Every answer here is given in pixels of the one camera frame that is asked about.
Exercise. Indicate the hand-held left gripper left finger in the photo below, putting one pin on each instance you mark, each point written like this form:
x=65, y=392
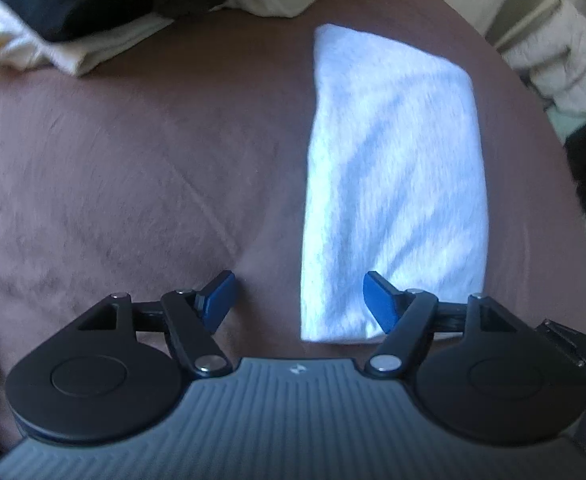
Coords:
x=220, y=300

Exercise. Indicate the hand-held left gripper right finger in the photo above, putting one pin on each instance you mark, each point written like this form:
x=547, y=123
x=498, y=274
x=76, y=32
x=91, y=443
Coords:
x=380, y=305

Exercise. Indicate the white t-shirt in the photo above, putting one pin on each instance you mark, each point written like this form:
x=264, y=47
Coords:
x=393, y=160

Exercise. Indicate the white padded jacket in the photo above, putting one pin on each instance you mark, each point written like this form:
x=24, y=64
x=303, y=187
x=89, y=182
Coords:
x=568, y=55

